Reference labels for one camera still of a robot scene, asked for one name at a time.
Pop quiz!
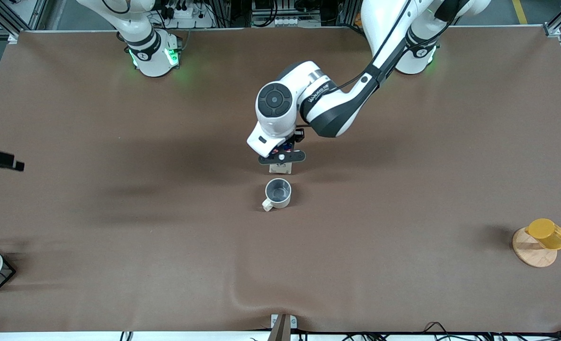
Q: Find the blue white milk carton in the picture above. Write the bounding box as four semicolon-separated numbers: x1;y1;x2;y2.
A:
269;141;294;175

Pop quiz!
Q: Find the beige mug with handle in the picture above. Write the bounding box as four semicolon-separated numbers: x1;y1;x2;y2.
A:
262;178;293;212

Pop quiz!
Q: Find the yellow plastic cup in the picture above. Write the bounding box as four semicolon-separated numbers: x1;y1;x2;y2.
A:
525;218;561;251

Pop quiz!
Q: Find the white power strip with plugs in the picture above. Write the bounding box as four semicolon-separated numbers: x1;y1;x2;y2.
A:
163;0;215;28

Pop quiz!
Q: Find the round wooden stand base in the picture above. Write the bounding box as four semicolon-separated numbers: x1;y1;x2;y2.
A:
512;226;558;268

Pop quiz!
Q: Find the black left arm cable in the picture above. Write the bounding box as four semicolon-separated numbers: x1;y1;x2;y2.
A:
304;0;457;139

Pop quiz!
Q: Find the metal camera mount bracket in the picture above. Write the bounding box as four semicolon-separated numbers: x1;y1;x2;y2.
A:
267;314;298;341

